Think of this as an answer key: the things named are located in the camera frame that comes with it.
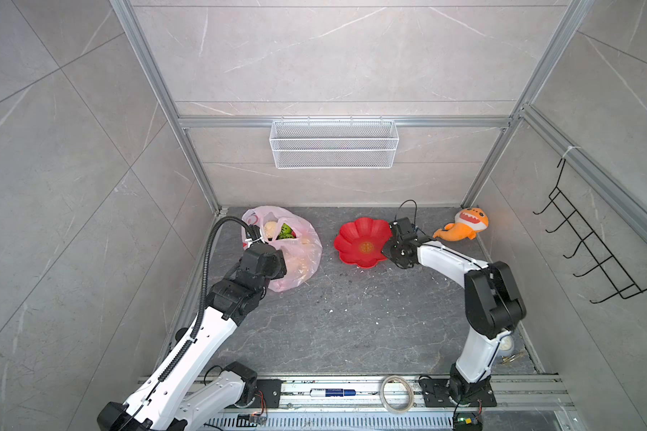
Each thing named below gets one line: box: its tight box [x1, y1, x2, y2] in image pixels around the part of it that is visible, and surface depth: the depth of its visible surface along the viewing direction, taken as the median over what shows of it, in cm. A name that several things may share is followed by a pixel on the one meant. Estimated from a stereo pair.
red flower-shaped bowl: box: [334, 217, 392, 268], surface depth 109 cm
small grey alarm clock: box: [497, 334, 515, 357], surface depth 80 cm
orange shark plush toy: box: [432, 206, 489, 242], surface depth 108 cm
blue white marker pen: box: [309, 387, 357, 398], surface depth 74 cm
